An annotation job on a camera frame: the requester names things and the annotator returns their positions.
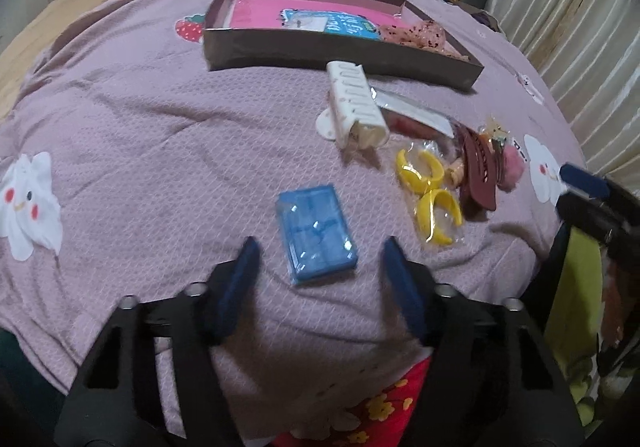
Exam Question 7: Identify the floral chiffon scrunchie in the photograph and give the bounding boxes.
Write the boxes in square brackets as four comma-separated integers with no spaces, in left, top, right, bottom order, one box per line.
[378,20,469,62]

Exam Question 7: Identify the pink fuzzy pompom clip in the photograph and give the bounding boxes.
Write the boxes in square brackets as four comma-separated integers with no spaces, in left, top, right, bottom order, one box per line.
[498,145,525,193]

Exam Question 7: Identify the blue plastic card box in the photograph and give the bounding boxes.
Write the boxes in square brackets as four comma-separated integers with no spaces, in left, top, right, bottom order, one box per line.
[276,185,358,285]

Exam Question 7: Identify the silver white packet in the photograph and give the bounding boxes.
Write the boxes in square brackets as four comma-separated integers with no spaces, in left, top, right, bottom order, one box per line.
[370,86,454,138]

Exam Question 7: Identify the pink book in tray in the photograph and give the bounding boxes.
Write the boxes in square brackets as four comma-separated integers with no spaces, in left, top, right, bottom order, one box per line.
[222,0,416,39]

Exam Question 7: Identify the lilac cartoon print blanket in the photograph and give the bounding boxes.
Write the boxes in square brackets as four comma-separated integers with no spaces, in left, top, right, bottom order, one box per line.
[1,0,582,439]

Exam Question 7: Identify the red floral cloth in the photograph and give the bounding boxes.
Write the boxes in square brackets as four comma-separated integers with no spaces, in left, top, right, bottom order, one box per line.
[270,357,431,447]

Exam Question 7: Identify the white plastic comb clip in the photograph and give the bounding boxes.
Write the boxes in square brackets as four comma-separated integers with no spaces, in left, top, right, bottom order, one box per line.
[326,60,390,149]

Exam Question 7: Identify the brown shallow cardboard tray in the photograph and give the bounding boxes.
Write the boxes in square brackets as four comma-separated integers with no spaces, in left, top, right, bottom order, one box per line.
[202,0,484,91]

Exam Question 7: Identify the cream striped curtain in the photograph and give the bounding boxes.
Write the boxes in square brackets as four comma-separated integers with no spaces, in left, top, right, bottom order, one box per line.
[487,0,639,193]

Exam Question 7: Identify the white round hair clip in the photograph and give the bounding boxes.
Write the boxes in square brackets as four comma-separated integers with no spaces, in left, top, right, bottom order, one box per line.
[316,108,341,142]

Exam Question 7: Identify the yellow bangles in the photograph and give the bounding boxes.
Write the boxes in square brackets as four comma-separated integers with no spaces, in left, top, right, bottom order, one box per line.
[395,142,464,247]

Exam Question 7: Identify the dark maroon hair claw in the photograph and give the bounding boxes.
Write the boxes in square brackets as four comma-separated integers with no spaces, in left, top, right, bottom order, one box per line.
[454,124,498,218]

